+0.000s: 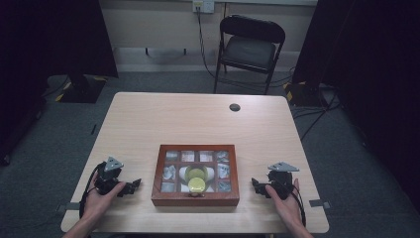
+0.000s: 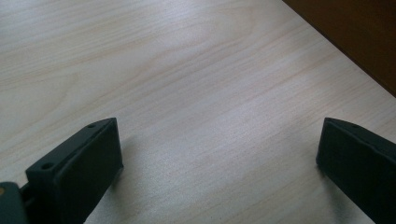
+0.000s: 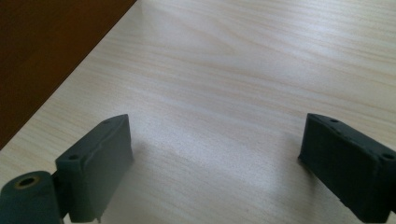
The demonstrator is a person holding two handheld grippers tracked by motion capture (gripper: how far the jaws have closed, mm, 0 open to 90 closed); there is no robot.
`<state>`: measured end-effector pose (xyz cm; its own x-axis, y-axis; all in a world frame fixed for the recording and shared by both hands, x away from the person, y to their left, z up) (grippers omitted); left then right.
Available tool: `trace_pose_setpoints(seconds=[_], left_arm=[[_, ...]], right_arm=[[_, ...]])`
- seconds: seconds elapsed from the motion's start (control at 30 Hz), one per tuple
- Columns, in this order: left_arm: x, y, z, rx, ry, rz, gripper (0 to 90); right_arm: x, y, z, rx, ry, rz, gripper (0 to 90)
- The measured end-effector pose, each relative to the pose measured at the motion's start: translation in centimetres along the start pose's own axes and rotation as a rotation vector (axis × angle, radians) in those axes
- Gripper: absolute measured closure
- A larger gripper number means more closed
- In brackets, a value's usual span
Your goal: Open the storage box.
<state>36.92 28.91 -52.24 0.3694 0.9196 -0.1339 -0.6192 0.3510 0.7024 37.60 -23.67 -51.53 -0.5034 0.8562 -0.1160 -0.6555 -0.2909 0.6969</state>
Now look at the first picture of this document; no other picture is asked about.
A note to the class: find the grey tape strip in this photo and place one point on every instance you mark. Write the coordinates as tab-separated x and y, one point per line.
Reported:
319	203
64	207

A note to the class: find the white wall socket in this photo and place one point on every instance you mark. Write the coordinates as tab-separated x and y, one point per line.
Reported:
203	6

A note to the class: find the wooden box with glass lid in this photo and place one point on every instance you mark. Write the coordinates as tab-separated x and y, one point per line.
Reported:
196	198

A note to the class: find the black curtain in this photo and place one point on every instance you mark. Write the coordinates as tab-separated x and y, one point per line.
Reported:
363	66
49	39

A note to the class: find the white round capsule holder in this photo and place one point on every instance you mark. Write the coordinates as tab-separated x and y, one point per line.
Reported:
182	173

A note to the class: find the black folding chair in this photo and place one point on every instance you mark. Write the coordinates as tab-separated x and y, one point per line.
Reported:
251	49

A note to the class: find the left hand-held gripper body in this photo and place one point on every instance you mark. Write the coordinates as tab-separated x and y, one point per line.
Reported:
107	180

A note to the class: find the metal box latch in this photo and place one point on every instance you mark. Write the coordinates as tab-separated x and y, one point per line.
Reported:
196	195

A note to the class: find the yellow capsule cup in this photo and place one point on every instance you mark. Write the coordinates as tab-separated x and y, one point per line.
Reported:
196	172
197	185

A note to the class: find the group of white sachets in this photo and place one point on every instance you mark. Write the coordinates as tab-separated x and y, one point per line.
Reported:
169	172

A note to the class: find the black stand base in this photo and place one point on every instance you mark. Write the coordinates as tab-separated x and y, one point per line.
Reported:
302	94
82	89

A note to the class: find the person's right hand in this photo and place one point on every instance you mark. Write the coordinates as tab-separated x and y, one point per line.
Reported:
285	206

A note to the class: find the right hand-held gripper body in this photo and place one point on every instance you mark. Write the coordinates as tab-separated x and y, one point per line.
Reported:
282	180

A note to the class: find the person's left hand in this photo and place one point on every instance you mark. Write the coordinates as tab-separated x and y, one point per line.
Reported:
100	203

